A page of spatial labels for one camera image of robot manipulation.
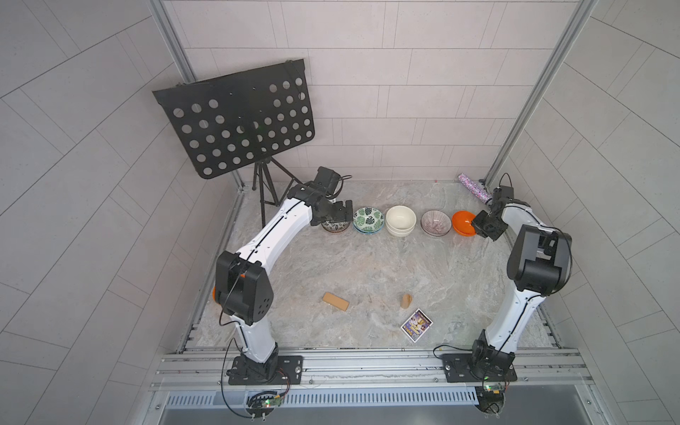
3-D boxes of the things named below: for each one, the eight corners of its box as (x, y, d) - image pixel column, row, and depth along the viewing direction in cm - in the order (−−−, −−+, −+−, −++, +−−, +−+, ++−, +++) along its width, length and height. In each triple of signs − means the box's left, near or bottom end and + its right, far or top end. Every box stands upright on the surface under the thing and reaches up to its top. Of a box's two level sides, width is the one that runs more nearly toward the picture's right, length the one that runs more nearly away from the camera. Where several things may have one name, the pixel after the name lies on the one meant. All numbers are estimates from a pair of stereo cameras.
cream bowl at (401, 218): (386, 238, 100) (388, 226, 94) (384, 218, 106) (386, 205, 100) (414, 238, 100) (418, 226, 94) (410, 218, 106) (414, 205, 100)
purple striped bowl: (421, 241, 100) (425, 231, 95) (417, 220, 107) (420, 210, 102) (449, 241, 100) (454, 232, 95) (443, 220, 107) (447, 210, 102)
